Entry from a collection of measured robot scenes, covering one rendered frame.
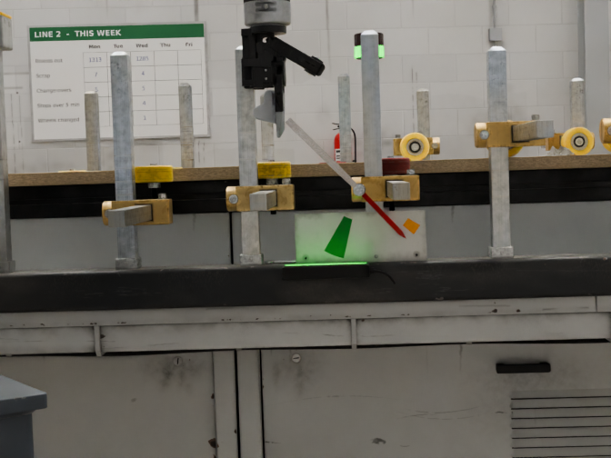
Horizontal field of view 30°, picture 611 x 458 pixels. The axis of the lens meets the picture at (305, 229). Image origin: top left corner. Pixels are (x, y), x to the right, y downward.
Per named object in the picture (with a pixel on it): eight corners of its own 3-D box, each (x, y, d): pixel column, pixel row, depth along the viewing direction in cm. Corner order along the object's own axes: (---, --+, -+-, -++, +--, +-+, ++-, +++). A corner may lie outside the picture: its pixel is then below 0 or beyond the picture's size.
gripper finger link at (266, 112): (254, 138, 221) (253, 90, 220) (285, 137, 220) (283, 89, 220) (253, 138, 217) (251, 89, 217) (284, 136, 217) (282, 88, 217)
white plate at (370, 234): (426, 260, 226) (425, 210, 226) (295, 264, 227) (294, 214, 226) (426, 260, 227) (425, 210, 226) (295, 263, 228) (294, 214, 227)
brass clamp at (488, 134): (546, 145, 224) (545, 119, 224) (477, 147, 224) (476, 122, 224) (541, 145, 230) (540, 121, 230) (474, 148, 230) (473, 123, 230)
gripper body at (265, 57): (245, 92, 224) (243, 30, 223) (289, 91, 224) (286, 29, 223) (242, 89, 216) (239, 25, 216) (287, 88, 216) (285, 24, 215)
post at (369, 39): (385, 272, 227) (378, 29, 225) (367, 272, 228) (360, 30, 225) (385, 270, 231) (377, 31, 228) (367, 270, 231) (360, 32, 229)
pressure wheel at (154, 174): (182, 216, 242) (180, 163, 241) (152, 219, 236) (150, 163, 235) (158, 216, 247) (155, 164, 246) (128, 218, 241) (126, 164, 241)
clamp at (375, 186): (420, 200, 226) (419, 174, 225) (351, 202, 226) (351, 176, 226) (417, 199, 231) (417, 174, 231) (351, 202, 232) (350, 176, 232)
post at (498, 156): (511, 288, 227) (505, 45, 224) (494, 289, 227) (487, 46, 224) (509, 286, 230) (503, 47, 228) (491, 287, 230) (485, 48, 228)
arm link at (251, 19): (291, 5, 223) (288, -2, 214) (292, 30, 224) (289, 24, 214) (245, 6, 224) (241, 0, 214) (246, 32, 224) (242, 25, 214)
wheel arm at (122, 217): (126, 232, 200) (125, 207, 200) (107, 232, 200) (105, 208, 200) (165, 220, 243) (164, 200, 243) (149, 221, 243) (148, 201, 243)
